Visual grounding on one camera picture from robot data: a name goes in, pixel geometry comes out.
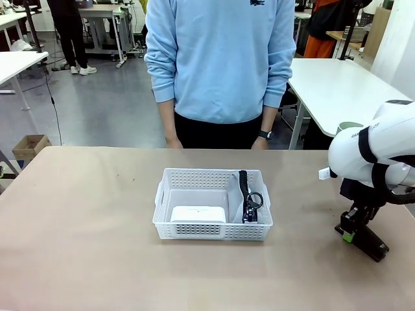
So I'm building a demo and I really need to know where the pale green cup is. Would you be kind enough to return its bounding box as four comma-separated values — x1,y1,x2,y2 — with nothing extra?
335,121,364,135

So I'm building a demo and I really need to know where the person right hand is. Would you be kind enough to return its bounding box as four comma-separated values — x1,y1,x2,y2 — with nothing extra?
164,135,184,150

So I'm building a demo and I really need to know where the person left forearm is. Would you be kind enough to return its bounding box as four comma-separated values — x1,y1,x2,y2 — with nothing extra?
259,58,297,133

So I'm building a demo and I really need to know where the person in light blue sweatshirt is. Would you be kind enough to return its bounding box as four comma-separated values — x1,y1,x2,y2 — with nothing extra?
143,0,297,150

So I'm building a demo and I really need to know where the black stand pole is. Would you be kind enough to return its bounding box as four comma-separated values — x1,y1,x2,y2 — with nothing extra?
23,0,45,54

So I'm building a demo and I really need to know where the grey CAMPUS pouch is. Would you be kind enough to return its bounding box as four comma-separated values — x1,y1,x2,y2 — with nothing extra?
228,170,264,225

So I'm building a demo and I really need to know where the black clamp pole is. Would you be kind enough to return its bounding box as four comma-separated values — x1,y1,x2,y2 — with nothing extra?
336,6,363,62

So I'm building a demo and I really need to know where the open cardboard box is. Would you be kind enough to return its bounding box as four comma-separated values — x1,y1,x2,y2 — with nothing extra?
12,134,53,161

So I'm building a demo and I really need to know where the small white table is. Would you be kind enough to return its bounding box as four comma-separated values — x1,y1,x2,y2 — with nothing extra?
0,51,49,111

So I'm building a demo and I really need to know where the black stapler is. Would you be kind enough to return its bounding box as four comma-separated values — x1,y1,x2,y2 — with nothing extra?
335,222,390,263

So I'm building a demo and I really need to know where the white perforated plastic basket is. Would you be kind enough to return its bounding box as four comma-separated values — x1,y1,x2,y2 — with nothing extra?
152,167,274,242

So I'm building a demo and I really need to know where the bystander in orange trousers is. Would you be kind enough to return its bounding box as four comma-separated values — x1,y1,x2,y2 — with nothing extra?
303,0,355,59

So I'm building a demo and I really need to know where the bystander in black clothes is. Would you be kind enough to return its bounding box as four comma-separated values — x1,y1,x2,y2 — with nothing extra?
47,0,98,76

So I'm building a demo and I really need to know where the tall brown cardboard box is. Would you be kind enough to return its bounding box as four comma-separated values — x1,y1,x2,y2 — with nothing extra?
359,6,392,55

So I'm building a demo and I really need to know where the white rectangular box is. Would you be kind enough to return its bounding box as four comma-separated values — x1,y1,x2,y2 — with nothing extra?
170,205,228,225

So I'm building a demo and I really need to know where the person right forearm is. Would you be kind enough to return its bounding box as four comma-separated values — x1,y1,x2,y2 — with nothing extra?
144,58,182,142

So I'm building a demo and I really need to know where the large white table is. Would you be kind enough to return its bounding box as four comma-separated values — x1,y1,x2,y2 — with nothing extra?
287,57,413,150

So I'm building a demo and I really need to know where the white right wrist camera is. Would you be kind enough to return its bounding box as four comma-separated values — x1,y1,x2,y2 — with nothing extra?
318,166,338,181

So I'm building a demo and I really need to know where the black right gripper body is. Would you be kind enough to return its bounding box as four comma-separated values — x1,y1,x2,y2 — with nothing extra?
339,178,387,218

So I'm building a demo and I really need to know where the grey wheeled desk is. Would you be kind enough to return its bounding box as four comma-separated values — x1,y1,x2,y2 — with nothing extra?
77,3,136,69

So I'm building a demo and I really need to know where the black floor cable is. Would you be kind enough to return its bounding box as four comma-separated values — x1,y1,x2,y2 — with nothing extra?
41,61,63,146

